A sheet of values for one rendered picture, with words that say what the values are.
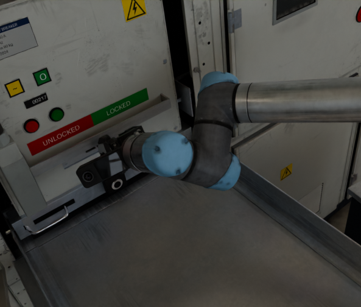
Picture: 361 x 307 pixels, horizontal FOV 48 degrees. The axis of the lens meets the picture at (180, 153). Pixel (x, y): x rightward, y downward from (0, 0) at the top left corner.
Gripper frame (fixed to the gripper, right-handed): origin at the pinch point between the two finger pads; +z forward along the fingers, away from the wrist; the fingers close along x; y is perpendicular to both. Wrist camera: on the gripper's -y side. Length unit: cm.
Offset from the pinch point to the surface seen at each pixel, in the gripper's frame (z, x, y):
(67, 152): -0.1, 3.9, -6.8
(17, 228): 10.2, -8.2, -24.0
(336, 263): -34, -39, 26
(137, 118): -0.2, 3.5, 12.2
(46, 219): 11.1, -10.0, -17.2
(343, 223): 44, -93, 102
